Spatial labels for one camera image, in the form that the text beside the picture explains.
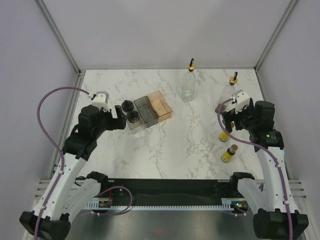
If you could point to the yellow label bottle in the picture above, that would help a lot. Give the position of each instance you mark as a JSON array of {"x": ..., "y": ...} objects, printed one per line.
[
  {"x": 223, "y": 137},
  {"x": 229, "y": 153}
]

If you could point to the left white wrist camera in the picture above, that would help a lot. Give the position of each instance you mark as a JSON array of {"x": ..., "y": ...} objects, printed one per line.
[{"x": 100, "y": 100}]

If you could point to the dark sauce glass bottle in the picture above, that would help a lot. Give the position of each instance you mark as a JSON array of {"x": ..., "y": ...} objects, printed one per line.
[{"x": 228, "y": 90}]

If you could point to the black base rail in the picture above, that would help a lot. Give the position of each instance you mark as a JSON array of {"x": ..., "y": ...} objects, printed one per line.
[{"x": 175, "y": 192}]

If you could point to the lower yellow label bottle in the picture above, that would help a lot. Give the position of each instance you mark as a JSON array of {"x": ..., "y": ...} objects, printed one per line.
[{"x": 229, "y": 153}]

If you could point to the aluminium frame post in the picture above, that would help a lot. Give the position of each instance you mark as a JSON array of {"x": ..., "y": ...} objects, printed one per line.
[
  {"x": 276, "y": 32},
  {"x": 57, "y": 34}
]

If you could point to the orange plastic bin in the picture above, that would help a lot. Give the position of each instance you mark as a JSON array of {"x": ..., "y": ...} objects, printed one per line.
[{"x": 160, "y": 106}]

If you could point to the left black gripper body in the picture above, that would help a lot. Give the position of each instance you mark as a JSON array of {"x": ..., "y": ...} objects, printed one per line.
[{"x": 107, "y": 122}]

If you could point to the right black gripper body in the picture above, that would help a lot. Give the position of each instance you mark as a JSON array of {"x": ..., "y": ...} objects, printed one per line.
[{"x": 244, "y": 118}]

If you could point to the clear plastic bin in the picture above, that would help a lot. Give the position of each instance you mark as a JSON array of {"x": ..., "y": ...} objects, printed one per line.
[{"x": 137, "y": 125}]

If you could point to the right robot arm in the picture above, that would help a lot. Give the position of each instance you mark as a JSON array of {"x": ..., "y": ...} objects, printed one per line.
[{"x": 275, "y": 213}]

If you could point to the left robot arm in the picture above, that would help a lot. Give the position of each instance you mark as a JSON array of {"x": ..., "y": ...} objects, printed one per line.
[{"x": 54, "y": 213}]

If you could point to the upper yellow label bottle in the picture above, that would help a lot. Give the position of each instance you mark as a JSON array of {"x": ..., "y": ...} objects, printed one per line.
[{"x": 223, "y": 137}]

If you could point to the clear square oil bottle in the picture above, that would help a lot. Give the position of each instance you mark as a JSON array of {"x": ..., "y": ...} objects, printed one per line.
[{"x": 188, "y": 82}]

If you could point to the white cable duct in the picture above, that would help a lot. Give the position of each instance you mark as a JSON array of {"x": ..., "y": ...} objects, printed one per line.
[{"x": 225, "y": 205}]

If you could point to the right aluminium frame post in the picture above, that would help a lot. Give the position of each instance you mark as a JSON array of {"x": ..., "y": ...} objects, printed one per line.
[{"x": 276, "y": 32}]

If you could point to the left aluminium frame post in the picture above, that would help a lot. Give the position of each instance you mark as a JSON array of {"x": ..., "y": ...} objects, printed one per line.
[{"x": 57, "y": 34}]

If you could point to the grey plastic bin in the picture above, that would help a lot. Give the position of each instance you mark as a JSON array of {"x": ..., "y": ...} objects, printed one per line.
[{"x": 146, "y": 111}]

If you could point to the black cap shaker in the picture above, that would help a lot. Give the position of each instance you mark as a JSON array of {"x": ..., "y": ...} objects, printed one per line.
[
  {"x": 127, "y": 106},
  {"x": 133, "y": 116}
]

